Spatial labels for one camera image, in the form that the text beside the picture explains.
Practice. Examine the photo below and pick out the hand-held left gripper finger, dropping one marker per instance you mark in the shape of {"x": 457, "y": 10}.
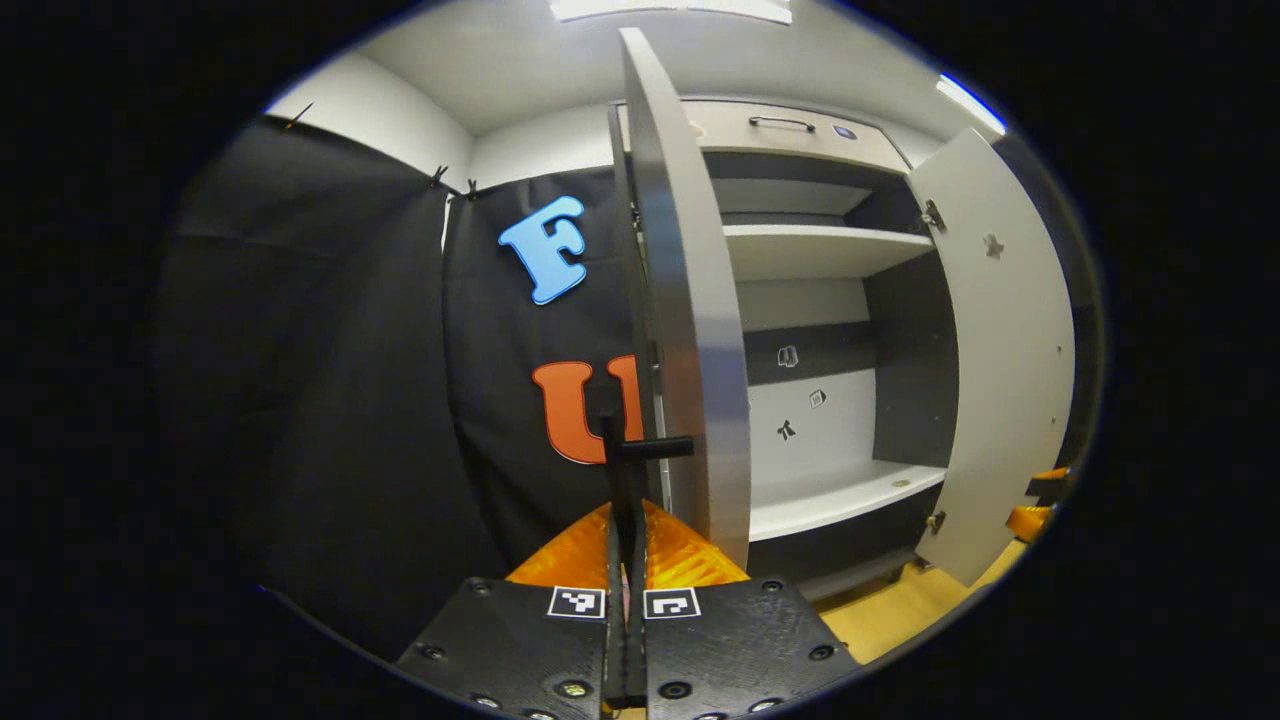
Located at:
{"x": 637, "y": 660}
{"x": 613, "y": 660}

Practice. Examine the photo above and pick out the beige cabinet drawer front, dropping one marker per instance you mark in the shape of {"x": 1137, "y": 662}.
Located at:
{"x": 730, "y": 135}

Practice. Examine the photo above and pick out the small ceiling light panel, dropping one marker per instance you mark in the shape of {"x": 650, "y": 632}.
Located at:
{"x": 970, "y": 100}

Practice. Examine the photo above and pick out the beige cabinet door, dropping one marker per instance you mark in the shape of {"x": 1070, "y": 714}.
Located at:
{"x": 700, "y": 350}
{"x": 1010, "y": 400}

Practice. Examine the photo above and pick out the long ceiling light panel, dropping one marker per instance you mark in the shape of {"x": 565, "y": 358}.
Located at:
{"x": 650, "y": 8}

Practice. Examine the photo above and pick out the beige double-door shoe cabinet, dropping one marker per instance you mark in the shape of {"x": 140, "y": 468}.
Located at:
{"x": 840, "y": 420}

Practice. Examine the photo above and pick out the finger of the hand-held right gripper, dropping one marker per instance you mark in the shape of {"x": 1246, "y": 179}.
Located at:
{"x": 1048, "y": 486}
{"x": 1030, "y": 522}

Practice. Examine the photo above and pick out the white cabinet shelf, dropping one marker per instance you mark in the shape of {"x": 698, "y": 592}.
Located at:
{"x": 830, "y": 495}
{"x": 820, "y": 250}

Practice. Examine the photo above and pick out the black backdrop cloth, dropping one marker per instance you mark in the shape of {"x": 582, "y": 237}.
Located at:
{"x": 330, "y": 400}

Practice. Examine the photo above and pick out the metal door hinge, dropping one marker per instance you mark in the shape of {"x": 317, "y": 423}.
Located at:
{"x": 935, "y": 521}
{"x": 933, "y": 214}

